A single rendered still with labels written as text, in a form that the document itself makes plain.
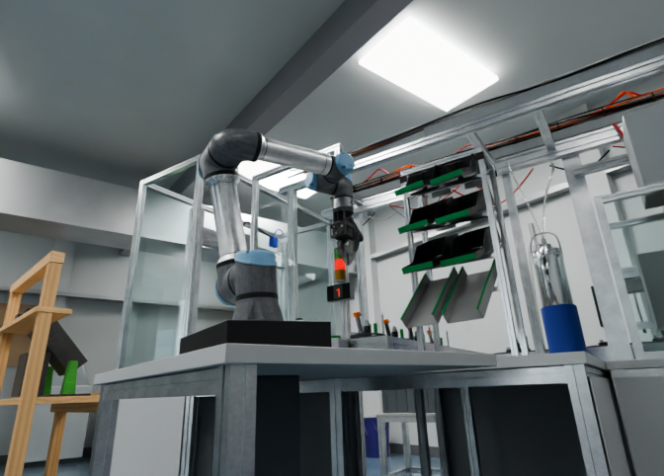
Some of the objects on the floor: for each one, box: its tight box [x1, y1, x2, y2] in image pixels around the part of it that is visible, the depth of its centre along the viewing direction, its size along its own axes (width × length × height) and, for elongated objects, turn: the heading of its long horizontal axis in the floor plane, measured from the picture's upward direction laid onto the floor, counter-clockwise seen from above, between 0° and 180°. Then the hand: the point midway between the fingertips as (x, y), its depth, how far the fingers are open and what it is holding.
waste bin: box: [364, 417, 389, 458], centre depth 572 cm, size 42×39×49 cm
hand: (349, 262), depth 162 cm, fingers closed
